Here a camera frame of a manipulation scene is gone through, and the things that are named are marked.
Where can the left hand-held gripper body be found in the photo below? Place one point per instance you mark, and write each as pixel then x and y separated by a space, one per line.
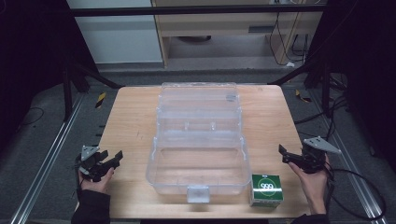
pixel 90 165

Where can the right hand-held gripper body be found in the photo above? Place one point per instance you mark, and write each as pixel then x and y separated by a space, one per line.
pixel 313 155

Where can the green and white carton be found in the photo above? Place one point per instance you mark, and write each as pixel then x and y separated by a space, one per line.
pixel 267 189

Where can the clear plastic storage box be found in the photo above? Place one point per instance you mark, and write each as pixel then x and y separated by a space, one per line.
pixel 199 140

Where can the person's left hand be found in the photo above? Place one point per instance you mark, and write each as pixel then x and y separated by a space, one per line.
pixel 98 183

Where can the person's right hand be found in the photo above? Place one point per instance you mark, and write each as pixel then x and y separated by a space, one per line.
pixel 311 189

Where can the yellow and black tape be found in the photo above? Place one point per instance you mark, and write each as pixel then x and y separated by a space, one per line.
pixel 100 99
pixel 302 97

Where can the black metal stand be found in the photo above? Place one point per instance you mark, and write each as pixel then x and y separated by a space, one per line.
pixel 325 90
pixel 67 93

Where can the white plug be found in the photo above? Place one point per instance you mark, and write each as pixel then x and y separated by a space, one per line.
pixel 290 64

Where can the dark curtain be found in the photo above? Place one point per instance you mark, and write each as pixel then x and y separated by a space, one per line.
pixel 31 46
pixel 367 62

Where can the white cabinet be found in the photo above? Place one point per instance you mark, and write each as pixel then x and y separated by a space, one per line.
pixel 118 40

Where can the light wooden desk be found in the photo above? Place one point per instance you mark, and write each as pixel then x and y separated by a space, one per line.
pixel 227 28

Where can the black horizontal bar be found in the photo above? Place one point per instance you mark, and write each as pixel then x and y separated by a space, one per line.
pixel 186 11

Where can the aluminium floor rail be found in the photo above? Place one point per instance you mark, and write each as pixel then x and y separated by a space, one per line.
pixel 46 158
pixel 351 161

